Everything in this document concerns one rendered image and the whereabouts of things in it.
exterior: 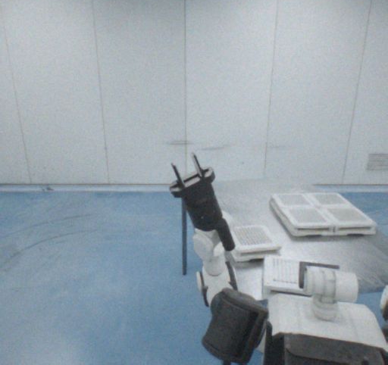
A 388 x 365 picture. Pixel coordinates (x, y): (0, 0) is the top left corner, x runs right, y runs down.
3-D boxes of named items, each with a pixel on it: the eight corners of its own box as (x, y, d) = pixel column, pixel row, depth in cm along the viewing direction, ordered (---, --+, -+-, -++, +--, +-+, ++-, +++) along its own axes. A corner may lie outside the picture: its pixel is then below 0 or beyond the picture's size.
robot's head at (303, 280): (341, 301, 74) (341, 265, 76) (301, 294, 76) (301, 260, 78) (334, 298, 80) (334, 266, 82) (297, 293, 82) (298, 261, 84)
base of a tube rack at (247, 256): (223, 238, 192) (223, 234, 191) (263, 235, 196) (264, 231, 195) (236, 262, 169) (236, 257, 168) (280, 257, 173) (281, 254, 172)
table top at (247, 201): (178, 186, 281) (178, 182, 280) (299, 179, 298) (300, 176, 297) (221, 310, 142) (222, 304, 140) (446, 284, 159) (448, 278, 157)
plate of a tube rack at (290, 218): (280, 210, 215) (280, 207, 215) (317, 210, 217) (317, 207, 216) (293, 229, 192) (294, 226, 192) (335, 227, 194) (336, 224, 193)
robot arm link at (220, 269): (228, 237, 106) (227, 264, 120) (197, 242, 105) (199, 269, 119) (236, 267, 99) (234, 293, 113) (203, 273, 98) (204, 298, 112)
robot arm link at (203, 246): (211, 213, 96) (212, 237, 106) (191, 233, 92) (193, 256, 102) (229, 225, 93) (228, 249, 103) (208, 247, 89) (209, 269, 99)
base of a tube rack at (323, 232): (280, 217, 217) (280, 214, 216) (316, 216, 218) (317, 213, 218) (292, 236, 194) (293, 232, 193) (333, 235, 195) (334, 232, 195)
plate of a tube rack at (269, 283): (264, 257, 164) (264, 254, 163) (316, 263, 159) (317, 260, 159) (263, 288, 142) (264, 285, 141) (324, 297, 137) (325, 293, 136)
